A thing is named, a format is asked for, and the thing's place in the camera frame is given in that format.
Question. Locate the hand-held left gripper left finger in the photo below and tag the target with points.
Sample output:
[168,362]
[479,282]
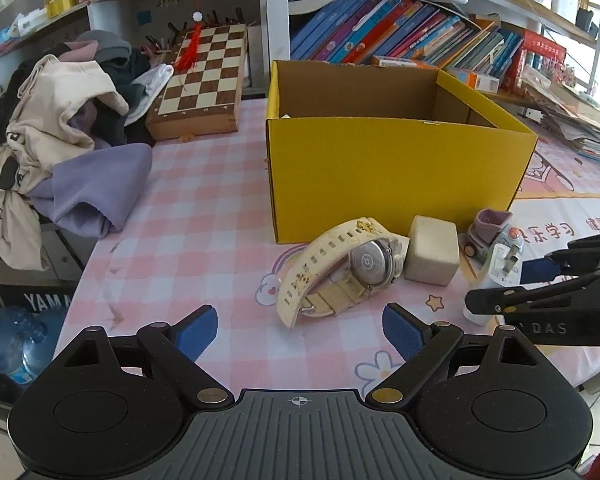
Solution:
[197,332]

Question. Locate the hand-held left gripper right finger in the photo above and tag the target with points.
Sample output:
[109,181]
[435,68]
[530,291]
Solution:
[402,332]

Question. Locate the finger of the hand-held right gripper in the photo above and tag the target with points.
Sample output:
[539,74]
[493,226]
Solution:
[530,297]
[540,270]

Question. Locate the white charger plug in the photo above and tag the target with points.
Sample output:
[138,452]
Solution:
[500,272]

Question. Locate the cream white wristwatch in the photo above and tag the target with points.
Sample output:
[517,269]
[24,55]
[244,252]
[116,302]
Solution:
[370,262]

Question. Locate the yellow cardboard box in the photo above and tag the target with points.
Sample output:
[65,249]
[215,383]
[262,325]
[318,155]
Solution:
[380,175]

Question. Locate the pink checked desktop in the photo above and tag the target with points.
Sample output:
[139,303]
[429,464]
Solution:
[205,200]

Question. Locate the purple grey toy car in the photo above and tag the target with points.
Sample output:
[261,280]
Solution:
[490,230]

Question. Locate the beige rubber block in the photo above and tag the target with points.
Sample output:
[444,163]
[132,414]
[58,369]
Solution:
[432,252]

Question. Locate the blue water bottle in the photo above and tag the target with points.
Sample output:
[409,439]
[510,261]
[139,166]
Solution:
[42,345]
[2,340]

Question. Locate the stack of papers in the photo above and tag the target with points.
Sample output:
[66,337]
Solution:
[570,115]

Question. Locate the black instrument case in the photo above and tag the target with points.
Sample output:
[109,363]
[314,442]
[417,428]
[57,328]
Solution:
[35,280]

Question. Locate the purple garment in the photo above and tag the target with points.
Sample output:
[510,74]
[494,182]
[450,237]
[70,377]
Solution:
[105,175]

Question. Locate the orange white small box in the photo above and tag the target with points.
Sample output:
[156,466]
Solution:
[475,80]

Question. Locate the red box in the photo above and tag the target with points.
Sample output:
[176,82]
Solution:
[537,55]

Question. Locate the flat orange box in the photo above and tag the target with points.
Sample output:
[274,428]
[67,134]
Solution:
[405,61]

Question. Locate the white cloth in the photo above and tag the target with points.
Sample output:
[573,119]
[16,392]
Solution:
[152,85]

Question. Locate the wooden chessboard box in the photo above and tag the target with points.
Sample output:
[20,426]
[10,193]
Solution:
[205,80]

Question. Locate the pile of clothes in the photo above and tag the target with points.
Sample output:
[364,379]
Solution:
[45,110]

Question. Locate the white container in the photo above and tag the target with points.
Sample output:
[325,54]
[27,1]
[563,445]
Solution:
[565,0]

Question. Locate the dark clothes pile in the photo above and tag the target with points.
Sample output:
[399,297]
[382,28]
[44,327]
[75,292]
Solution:
[125,67]

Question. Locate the red tassel ornament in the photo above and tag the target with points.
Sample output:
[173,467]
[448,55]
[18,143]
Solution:
[189,45]

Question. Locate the row of colourful books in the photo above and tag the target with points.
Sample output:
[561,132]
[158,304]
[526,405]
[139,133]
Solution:
[380,25]

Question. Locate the dark chess pieces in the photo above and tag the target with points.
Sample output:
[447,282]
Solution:
[165,40]

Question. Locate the blue sticky note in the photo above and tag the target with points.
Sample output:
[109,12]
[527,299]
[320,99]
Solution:
[144,17]

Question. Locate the white bookshelf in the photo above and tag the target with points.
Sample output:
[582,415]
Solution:
[275,20]

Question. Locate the yellow small box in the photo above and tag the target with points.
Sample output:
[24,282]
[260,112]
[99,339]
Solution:
[61,6]

